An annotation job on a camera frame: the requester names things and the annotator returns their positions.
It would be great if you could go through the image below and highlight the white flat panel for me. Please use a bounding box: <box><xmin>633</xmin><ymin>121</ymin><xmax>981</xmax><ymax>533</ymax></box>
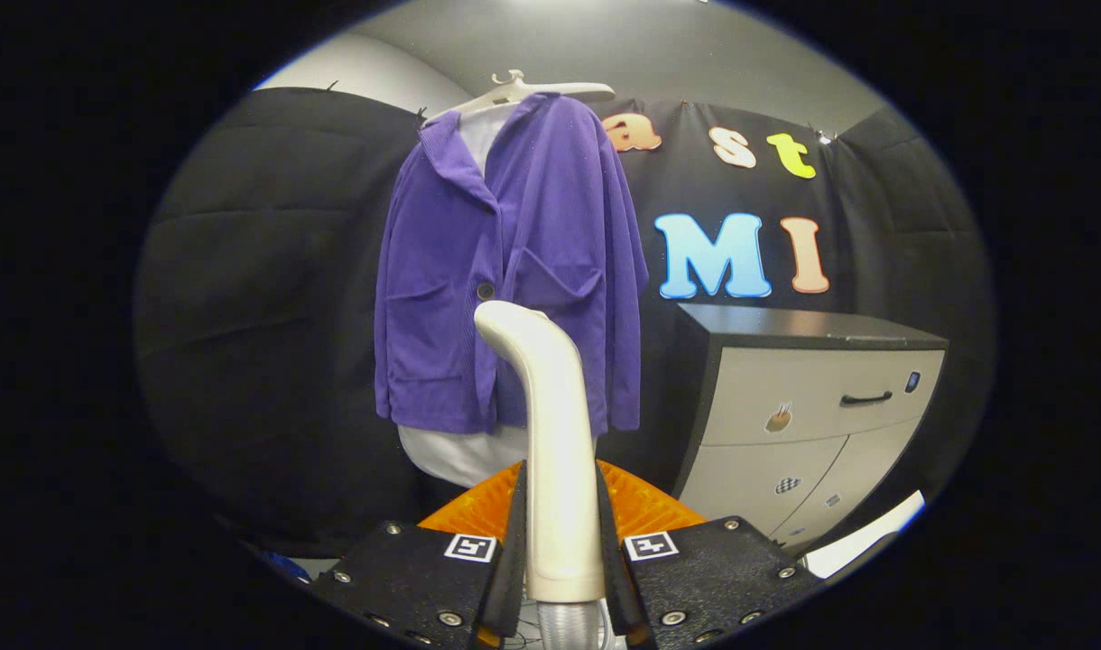
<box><xmin>801</xmin><ymin>490</ymin><xmax>927</xmax><ymax>580</ymax></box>

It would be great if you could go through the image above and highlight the blue object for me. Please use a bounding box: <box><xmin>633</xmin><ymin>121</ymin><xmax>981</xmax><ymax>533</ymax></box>
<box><xmin>264</xmin><ymin>551</ymin><xmax>314</xmax><ymax>584</ymax></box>

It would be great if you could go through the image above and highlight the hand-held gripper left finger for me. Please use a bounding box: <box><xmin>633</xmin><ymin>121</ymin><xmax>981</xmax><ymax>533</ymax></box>
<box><xmin>309</xmin><ymin>460</ymin><xmax>529</xmax><ymax>649</ymax></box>

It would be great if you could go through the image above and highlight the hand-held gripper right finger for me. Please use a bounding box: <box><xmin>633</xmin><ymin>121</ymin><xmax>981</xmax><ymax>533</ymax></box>
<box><xmin>596</xmin><ymin>459</ymin><xmax>825</xmax><ymax>649</ymax></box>

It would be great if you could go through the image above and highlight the grey cabinet with dark top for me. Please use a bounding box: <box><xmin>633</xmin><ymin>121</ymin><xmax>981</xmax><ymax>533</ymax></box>
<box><xmin>672</xmin><ymin>303</ymin><xmax>950</xmax><ymax>553</ymax></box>

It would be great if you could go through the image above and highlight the purple jacket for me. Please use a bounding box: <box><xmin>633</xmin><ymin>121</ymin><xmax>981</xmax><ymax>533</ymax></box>
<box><xmin>375</xmin><ymin>93</ymin><xmax>650</xmax><ymax>437</ymax></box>

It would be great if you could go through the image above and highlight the white shirt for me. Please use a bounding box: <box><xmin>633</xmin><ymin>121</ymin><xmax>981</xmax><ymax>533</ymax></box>
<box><xmin>397</xmin><ymin>107</ymin><xmax>598</xmax><ymax>489</ymax></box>

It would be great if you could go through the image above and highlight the white clothes hanger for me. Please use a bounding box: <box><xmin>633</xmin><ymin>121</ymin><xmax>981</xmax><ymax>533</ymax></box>
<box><xmin>421</xmin><ymin>70</ymin><xmax>616</xmax><ymax>128</ymax></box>

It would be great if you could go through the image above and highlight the white garment steamer head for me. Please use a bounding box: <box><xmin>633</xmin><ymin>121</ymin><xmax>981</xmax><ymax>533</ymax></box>
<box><xmin>474</xmin><ymin>301</ymin><xmax>607</xmax><ymax>604</ymax></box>

